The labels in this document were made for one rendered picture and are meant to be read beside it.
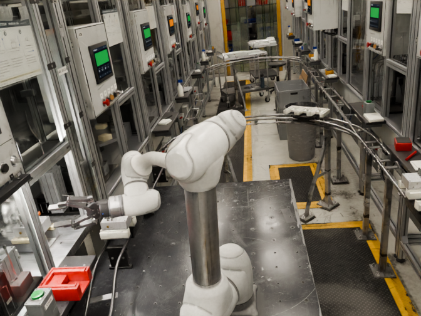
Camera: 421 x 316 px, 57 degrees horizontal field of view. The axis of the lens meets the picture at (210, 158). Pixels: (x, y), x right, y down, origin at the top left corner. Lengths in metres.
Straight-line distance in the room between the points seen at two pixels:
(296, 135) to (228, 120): 3.29
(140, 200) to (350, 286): 1.69
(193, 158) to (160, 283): 0.95
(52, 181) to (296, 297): 1.28
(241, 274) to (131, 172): 0.61
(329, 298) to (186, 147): 1.88
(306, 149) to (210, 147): 3.48
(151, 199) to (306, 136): 3.07
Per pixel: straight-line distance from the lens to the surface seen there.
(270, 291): 1.77
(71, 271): 1.63
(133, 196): 1.62
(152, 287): 1.88
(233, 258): 1.52
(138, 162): 1.64
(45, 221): 1.92
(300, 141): 4.48
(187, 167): 1.06
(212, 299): 1.38
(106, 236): 1.97
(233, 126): 1.20
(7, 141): 1.50
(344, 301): 2.73
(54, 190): 2.11
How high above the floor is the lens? 1.87
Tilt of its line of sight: 23 degrees down
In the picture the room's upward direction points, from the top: 7 degrees counter-clockwise
